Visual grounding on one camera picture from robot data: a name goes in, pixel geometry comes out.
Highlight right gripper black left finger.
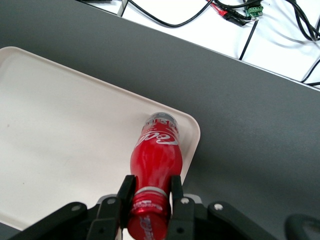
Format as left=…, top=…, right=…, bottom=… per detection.
left=85, top=174, right=138, bottom=240

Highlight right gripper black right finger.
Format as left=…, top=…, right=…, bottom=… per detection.
left=165, top=175, right=196, bottom=240

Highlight red coke bottle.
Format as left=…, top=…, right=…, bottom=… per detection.
left=126, top=111, right=184, bottom=240

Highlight beige rectangular tray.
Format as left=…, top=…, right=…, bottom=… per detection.
left=0, top=46, right=202, bottom=232

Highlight green terminal connector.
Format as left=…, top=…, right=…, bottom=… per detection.
left=245, top=4, right=265, bottom=20

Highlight black curved floor cable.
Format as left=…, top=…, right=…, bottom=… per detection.
left=127, top=0, right=216, bottom=28

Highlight black straight floor cable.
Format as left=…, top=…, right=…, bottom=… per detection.
left=238, top=21, right=258, bottom=61

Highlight thin black bent floor cable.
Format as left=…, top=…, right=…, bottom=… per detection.
left=301, top=61, right=320, bottom=87

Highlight red and black wire bundle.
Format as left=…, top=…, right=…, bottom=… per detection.
left=206, top=0, right=252, bottom=27

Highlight thick black floor cables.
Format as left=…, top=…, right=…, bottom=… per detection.
left=284, top=0, right=320, bottom=42

